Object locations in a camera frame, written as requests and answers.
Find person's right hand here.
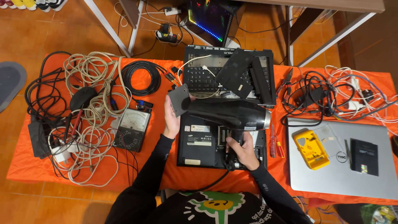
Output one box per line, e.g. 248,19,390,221
225,131,260,171

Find person's left hand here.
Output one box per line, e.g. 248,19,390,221
163,94,196,139

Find black hair dryer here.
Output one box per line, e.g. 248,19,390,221
187,99,272,171

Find grey drive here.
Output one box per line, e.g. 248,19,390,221
168,84,191,118

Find black opened laptop base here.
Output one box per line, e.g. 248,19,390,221
177,112,268,170

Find clear red screwdriver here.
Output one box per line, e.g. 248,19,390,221
270,121,277,158

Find person's black printed shirt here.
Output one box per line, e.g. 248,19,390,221
152,190,288,224

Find orange cloth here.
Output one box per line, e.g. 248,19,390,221
6,54,398,206

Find black laptop battery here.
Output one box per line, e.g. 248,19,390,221
250,57,273,105

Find black laptop cover panel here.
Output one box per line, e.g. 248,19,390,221
215,48,255,99

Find black laptop keyboard chassis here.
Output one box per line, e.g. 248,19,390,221
183,45,276,107

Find yellow plastic case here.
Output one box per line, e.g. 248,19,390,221
293,129,330,170

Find clear plastic cover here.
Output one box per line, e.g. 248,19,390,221
313,124,346,158

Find analog multimeter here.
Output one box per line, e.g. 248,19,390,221
113,108,152,153

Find silver laptop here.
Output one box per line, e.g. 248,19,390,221
287,117,398,200

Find computer case with coloured lights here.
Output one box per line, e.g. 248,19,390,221
186,0,241,48

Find black flat drive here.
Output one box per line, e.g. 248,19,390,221
350,138,379,177

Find black computer mouse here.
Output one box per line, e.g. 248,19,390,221
69,86,97,112

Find red test probe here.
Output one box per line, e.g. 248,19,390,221
71,107,84,137

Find wooden desk with white legs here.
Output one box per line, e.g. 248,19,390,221
238,0,386,68

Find white charger plug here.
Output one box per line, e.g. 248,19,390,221
51,145,73,166

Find black power adapter brick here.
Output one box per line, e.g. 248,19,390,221
27,119,53,160

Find grey floor mat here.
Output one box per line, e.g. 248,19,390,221
0,61,27,113

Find row of shoes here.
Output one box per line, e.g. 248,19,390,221
0,0,68,13

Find thin white cable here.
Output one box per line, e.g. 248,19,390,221
177,55,224,99

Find black handled pliers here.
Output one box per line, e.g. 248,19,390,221
275,67,294,97

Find black charger cable tangle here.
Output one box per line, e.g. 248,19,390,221
279,70,356,127

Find black coiled cable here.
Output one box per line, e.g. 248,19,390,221
121,60,182,97

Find white cable tangle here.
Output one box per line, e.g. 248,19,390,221
324,65,398,128

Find beige cable tangle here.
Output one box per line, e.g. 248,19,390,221
47,52,132,188

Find white table frame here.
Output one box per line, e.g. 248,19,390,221
83,0,147,58

